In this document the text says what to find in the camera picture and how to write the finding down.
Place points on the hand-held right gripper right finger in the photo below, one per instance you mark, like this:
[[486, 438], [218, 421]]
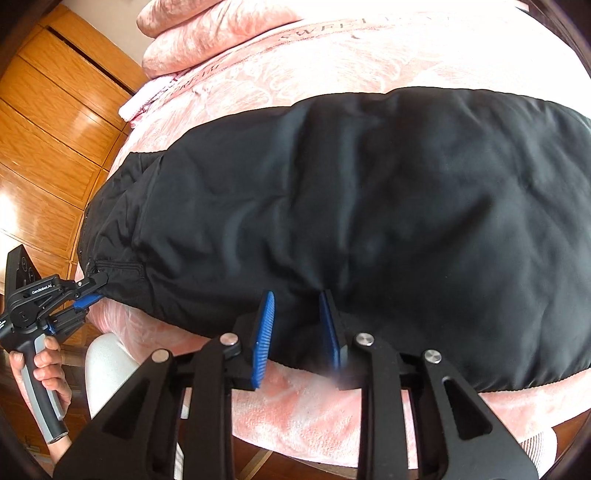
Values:
[[328, 332]]

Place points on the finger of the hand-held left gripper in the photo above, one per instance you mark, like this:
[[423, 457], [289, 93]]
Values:
[[87, 302], [90, 281]]

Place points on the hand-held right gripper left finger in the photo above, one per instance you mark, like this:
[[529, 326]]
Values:
[[263, 332]]

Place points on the black jacket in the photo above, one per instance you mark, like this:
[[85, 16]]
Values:
[[369, 207]]

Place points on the person's left hand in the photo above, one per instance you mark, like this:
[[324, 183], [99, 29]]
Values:
[[53, 374]]

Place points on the person's left leg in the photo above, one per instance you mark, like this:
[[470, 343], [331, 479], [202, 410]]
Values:
[[113, 369]]

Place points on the person's leg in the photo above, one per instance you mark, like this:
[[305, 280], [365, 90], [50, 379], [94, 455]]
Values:
[[540, 450], [113, 369]]

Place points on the wooden wardrobe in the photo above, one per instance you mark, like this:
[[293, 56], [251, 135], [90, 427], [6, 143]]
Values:
[[46, 115]]

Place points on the small white pink cloth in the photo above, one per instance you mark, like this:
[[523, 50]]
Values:
[[135, 104]]

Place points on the person's right leg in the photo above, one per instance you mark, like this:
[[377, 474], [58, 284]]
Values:
[[540, 450]]

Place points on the folded pink quilt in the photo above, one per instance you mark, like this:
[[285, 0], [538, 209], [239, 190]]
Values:
[[194, 46]]

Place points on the pink leaf-print blanket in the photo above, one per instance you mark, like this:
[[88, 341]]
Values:
[[323, 64]]

